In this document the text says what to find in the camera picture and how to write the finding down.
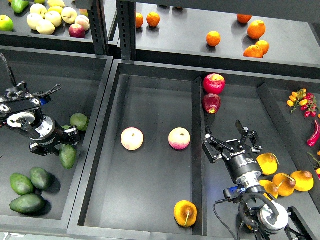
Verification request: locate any orange top right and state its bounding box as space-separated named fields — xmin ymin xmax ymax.
xmin=236 ymin=14 xmax=252 ymax=24

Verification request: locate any pale peach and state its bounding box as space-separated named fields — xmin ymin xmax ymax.
xmin=74 ymin=15 xmax=90 ymax=31

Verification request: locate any yellow pear far right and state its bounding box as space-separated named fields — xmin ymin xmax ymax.
xmin=290 ymin=170 xmax=314 ymax=192

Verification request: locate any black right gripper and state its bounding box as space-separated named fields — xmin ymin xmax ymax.
xmin=202 ymin=120 xmax=263 ymax=164

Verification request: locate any round green avocado lower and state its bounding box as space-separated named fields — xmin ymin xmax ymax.
xmin=62 ymin=125 xmax=71 ymax=130

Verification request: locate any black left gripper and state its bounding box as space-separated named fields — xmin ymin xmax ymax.
xmin=29 ymin=126 xmax=81 ymax=157

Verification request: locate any dark avocado left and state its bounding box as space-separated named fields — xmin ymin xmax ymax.
xmin=9 ymin=173 xmax=34 ymax=196

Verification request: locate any cherry tomato bunch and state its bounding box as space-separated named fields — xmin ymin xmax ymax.
xmin=286 ymin=88 xmax=320 ymax=118

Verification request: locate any yellow pear upper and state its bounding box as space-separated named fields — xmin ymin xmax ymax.
xmin=256 ymin=152 xmax=279 ymax=176

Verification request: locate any round green avocado upper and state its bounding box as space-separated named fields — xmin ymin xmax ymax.
xmin=69 ymin=113 xmax=89 ymax=132

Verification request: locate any dark green avocado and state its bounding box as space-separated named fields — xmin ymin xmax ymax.
xmin=59 ymin=144 xmax=77 ymax=170

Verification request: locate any red apple on shelf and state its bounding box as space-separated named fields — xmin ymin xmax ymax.
xmin=68 ymin=23 xmax=86 ymax=39

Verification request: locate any bright red apple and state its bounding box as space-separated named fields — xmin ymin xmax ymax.
xmin=203 ymin=73 xmax=226 ymax=95

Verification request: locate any red chili pepper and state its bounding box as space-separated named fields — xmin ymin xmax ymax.
xmin=306 ymin=120 xmax=320 ymax=147

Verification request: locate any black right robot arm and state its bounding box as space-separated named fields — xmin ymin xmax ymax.
xmin=202 ymin=121 xmax=316 ymax=240

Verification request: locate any large orange right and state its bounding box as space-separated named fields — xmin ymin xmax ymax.
xmin=247 ymin=20 xmax=266 ymax=40

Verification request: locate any dark avocado middle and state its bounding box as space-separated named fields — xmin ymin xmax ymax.
xmin=29 ymin=167 xmax=53 ymax=191

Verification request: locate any black shelf post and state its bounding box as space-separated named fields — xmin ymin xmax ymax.
xmin=116 ymin=0 xmax=136 ymax=61
xmin=88 ymin=0 xmax=109 ymax=56

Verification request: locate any orange centre shelf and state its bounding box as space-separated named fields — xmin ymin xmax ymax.
xmin=206 ymin=31 xmax=221 ymax=47

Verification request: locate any dark avocado bottom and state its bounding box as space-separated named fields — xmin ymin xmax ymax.
xmin=9 ymin=193 xmax=46 ymax=214

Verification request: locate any pink yellow apple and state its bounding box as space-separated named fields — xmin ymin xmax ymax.
xmin=168 ymin=127 xmax=191 ymax=150
xmin=120 ymin=127 xmax=144 ymax=151

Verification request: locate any pale yellow pear centre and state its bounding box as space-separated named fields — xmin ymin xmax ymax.
xmin=44 ymin=11 xmax=62 ymax=28

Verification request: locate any black left tray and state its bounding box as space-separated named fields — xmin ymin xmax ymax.
xmin=0 ymin=46 xmax=113 ymax=235

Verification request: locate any orange lower right back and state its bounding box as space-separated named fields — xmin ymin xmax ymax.
xmin=255 ymin=40 xmax=270 ymax=55

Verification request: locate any yellow pear hidden middle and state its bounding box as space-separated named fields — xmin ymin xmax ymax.
xmin=259 ymin=179 xmax=279 ymax=199

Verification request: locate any pink yellow apple left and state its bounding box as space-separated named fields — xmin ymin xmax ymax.
xmin=120 ymin=127 xmax=144 ymax=151

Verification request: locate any black shelf post left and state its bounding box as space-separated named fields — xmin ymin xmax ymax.
xmin=88 ymin=0 xmax=109 ymax=56

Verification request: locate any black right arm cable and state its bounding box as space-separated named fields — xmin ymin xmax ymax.
xmin=212 ymin=197 xmax=241 ymax=240

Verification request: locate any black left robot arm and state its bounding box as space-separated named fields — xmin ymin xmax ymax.
xmin=0 ymin=54 xmax=81 ymax=156

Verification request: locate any yellow pear brown tip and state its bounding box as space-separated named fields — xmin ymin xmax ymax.
xmin=272 ymin=173 xmax=296 ymax=197

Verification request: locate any pale yellow pear front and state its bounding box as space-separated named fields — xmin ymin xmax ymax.
xmin=36 ymin=19 xmax=56 ymax=35

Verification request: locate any pale yellow pear left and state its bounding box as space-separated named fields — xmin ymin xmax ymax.
xmin=26 ymin=13 xmax=43 ymax=30

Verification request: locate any pink yellow apple right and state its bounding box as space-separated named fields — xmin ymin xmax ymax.
xmin=168 ymin=127 xmax=191 ymax=150

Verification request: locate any dark red apple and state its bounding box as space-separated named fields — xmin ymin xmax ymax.
xmin=202 ymin=93 xmax=221 ymax=114

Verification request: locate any black centre tray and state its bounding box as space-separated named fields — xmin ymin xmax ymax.
xmin=68 ymin=60 xmax=320 ymax=240

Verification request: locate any round green avocado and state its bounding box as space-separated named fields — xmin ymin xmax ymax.
xmin=62 ymin=125 xmax=71 ymax=130
xmin=69 ymin=113 xmax=89 ymax=132

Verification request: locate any black tray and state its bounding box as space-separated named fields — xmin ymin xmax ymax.
xmin=68 ymin=60 xmax=320 ymax=240
xmin=0 ymin=46 xmax=113 ymax=235

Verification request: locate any orange lower right front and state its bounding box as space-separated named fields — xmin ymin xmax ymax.
xmin=243 ymin=45 xmax=264 ymax=59

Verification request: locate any pale yellow pear right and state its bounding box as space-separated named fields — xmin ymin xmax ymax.
xmin=61 ymin=7 xmax=78 ymax=25

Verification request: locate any black shelf post right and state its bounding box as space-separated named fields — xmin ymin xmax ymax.
xmin=116 ymin=0 xmax=136 ymax=61

